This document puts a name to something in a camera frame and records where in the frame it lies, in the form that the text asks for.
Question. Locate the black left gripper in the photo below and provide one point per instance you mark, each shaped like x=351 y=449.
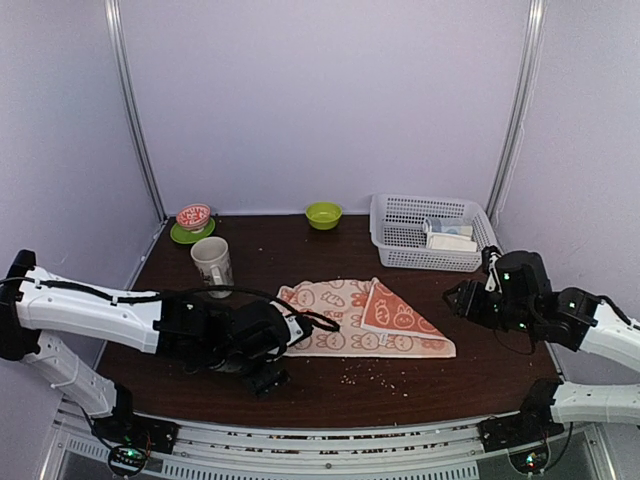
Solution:
x=262 y=384

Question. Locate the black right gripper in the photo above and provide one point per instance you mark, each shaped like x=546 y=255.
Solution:
x=468 y=305

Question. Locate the white towel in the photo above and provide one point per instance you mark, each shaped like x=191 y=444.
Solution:
x=447 y=242

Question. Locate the orange patterned towel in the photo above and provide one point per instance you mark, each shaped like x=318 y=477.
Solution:
x=374 y=322

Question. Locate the white plastic basket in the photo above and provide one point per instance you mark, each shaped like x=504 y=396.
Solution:
x=397 y=232

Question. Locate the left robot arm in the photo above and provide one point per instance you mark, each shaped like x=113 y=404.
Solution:
x=189 y=327

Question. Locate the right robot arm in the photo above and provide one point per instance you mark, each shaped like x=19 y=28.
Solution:
x=517 y=296

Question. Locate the rolled grey blue towel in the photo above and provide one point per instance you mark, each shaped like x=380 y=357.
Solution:
x=450 y=226

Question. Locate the white ceramic mug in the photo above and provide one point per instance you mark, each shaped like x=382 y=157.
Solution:
x=211 y=257

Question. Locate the green bowl behind towel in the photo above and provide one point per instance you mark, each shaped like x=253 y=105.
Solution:
x=323 y=216

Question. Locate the green saucer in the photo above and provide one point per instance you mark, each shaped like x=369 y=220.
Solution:
x=181 y=236

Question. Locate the red patterned bowl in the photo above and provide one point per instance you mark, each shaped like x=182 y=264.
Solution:
x=194 y=218

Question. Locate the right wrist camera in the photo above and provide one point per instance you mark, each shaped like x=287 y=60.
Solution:
x=490 y=255

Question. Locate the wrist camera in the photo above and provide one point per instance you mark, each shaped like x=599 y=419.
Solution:
x=300 y=328
x=490 y=255

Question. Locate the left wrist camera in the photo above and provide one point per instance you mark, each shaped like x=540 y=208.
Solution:
x=300 y=328

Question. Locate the right aluminium frame post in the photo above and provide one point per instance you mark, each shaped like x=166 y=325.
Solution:
x=522 y=95

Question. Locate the aluminium frame post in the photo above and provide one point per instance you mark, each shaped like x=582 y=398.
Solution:
x=117 y=38
x=522 y=95

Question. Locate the left aluminium frame post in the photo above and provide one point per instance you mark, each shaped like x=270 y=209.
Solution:
x=117 y=38

